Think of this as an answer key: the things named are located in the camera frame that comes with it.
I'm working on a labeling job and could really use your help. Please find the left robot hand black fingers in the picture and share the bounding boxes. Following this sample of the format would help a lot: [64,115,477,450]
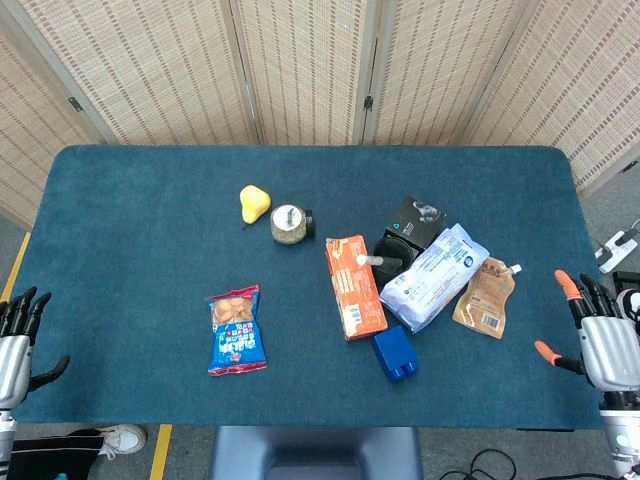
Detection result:
[0,286,71,412]

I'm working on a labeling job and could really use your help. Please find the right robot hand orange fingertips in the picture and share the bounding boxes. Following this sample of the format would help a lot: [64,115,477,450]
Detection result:
[533,268,640,394]

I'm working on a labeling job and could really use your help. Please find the clear plastic tube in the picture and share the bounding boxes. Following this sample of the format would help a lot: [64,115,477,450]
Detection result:
[356,253,404,268]

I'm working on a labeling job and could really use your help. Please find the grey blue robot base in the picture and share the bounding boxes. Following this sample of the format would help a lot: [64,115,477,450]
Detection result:
[208,425,425,480]

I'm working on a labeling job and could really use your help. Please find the black mesh filter basket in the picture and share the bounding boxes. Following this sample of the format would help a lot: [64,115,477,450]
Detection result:
[372,235,420,289]

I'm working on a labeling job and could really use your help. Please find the black white floor device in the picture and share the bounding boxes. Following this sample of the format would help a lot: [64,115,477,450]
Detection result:
[611,271,640,322]

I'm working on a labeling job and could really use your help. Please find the yellow floor tape strip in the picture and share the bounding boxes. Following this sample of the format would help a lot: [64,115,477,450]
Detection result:
[0,231,32,303]
[148,423,174,480]

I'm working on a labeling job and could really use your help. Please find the white power strip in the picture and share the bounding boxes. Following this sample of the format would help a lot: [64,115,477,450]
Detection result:
[593,228,640,275]

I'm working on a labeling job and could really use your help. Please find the black trouser leg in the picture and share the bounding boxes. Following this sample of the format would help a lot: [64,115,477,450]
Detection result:
[8,428,109,480]

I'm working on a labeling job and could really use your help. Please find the white sneaker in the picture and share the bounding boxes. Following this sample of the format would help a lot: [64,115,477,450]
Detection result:
[98,423,149,459]

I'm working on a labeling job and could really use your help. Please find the brown spout pouch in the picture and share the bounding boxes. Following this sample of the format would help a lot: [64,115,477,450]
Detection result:
[452,256,524,341]

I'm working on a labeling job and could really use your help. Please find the blue carpet table cover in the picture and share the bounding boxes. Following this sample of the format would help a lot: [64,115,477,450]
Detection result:
[9,144,607,432]

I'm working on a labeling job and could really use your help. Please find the white blue plastic bag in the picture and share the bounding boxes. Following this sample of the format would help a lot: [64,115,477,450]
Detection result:
[379,222,491,335]

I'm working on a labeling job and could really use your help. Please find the blue building block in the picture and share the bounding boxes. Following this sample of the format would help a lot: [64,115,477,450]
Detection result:
[370,325,421,385]

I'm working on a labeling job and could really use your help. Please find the woven folding screen panel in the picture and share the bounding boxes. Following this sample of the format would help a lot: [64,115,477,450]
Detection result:
[9,0,261,146]
[229,0,376,146]
[0,19,109,231]
[462,0,640,199]
[362,0,539,146]

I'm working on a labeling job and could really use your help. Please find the blue red snack bag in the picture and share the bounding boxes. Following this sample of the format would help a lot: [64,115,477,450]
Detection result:
[205,284,269,378]

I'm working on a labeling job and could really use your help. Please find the black cardboard box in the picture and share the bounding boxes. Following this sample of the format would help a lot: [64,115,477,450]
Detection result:
[384,195,448,251]

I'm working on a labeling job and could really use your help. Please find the orange cardboard box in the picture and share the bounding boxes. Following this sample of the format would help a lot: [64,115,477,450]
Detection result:
[325,233,389,343]

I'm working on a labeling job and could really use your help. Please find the yellow pear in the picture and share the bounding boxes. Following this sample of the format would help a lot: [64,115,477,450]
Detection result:
[239,184,273,231]

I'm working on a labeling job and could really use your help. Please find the glass jar black lid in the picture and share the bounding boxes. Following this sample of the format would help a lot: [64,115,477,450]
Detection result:
[269,203,316,246]

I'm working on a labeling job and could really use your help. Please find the black floor cable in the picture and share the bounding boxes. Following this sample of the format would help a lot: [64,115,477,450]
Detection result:
[438,447,640,480]

